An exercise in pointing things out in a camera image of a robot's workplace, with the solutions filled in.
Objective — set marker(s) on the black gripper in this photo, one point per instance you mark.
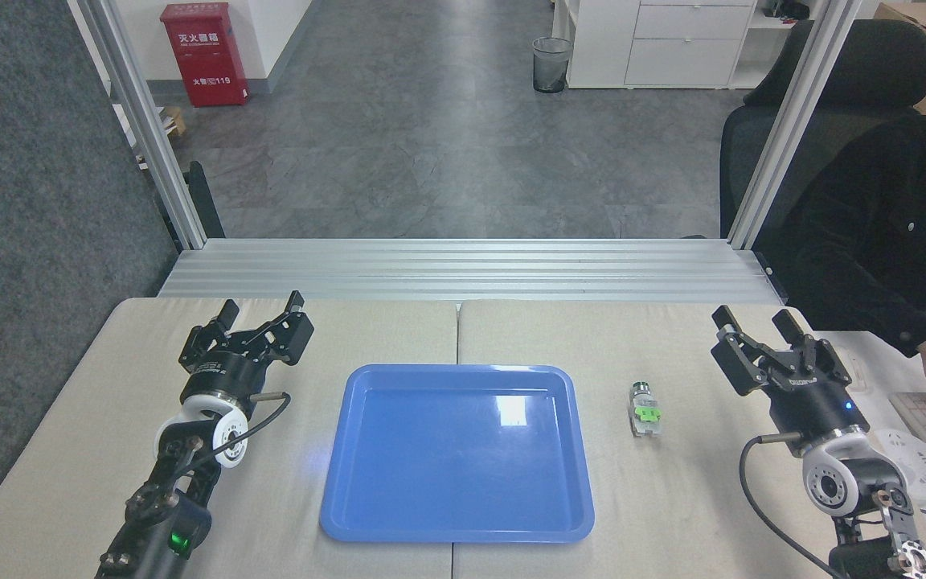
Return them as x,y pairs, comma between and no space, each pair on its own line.
226,373
815,406

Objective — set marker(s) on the switch part with green clip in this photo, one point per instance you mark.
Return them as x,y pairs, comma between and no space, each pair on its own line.
645,412

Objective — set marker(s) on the blue plastic tray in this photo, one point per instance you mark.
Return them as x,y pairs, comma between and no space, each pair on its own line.
455,454

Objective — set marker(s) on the white keyboard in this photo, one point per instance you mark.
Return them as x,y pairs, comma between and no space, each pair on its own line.
917,414

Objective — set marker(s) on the person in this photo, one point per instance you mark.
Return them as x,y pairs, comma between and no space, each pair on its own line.
881,233

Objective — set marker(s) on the white power strip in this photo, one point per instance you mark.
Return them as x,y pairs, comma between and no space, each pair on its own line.
917,466

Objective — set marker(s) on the grey felt partition panel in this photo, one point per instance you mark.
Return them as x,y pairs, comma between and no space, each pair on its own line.
37,241

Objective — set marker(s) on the small wooden pallet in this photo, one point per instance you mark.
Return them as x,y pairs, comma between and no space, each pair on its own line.
174,121

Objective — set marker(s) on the black office chair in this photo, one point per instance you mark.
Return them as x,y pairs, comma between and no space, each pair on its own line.
849,88

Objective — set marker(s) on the red fire extinguisher box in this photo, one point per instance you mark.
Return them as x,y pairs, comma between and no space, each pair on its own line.
206,52

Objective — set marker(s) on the white drawer cabinet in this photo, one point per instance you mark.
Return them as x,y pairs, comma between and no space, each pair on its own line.
672,44

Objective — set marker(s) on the black mesh waste bin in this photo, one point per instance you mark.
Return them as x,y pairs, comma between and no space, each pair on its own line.
551,64

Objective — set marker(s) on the black bracket behind post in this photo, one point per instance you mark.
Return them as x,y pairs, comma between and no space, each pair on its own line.
204,201

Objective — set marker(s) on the silver aluminium post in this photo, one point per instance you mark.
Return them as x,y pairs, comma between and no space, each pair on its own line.
149,121
792,121

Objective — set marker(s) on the silver aluminium rail platform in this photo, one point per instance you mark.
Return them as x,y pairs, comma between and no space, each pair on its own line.
471,269

